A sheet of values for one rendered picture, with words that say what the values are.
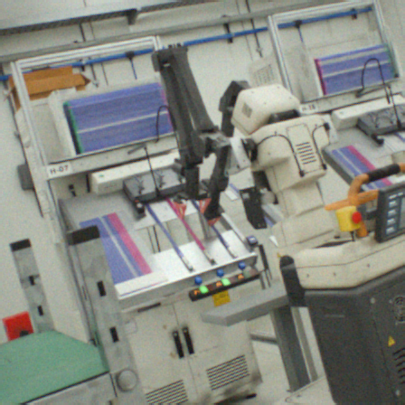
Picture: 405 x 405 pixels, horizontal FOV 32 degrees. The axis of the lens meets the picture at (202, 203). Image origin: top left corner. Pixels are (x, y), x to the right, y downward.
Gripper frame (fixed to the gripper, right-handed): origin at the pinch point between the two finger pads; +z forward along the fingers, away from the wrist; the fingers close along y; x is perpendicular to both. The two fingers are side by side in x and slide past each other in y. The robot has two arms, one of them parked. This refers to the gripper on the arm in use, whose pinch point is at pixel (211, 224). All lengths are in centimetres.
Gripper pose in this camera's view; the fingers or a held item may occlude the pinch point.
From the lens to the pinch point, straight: 337.6
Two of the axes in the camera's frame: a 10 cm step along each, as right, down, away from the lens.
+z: -0.7, 7.5, 6.6
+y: -8.8, 2.6, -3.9
